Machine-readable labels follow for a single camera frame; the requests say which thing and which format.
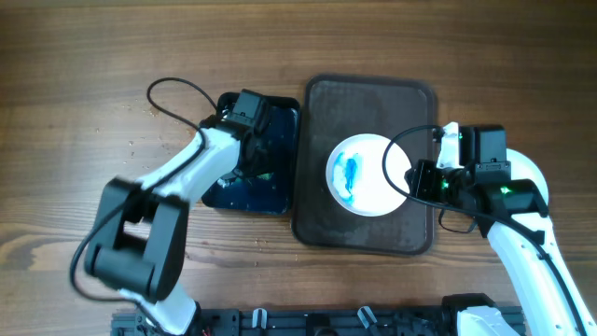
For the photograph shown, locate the white plate blue stain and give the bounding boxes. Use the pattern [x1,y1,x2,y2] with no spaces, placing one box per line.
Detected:
[326,133,411,217]

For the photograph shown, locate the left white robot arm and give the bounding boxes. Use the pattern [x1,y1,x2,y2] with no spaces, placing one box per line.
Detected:
[71,127,276,335]

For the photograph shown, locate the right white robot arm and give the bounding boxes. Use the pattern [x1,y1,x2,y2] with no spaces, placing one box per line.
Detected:
[405,151,596,335]

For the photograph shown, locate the black water tray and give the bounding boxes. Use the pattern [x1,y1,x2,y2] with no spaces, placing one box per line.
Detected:
[201,92,301,215]

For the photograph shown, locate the brown serving tray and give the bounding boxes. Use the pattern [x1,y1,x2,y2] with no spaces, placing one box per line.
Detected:
[291,74,437,256]

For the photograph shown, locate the right black cable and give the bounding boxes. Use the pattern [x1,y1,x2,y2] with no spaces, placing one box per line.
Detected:
[382,124,589,336]

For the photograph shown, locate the black cable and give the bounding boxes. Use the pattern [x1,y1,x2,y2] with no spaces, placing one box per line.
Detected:
[382,124,589,336]
[69,77,220,328]

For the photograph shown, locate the left black cable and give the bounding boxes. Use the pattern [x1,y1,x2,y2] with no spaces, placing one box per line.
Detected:
[69,77,220,328]

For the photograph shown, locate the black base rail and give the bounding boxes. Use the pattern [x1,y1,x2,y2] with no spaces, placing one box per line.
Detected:
[110,305,528,336]

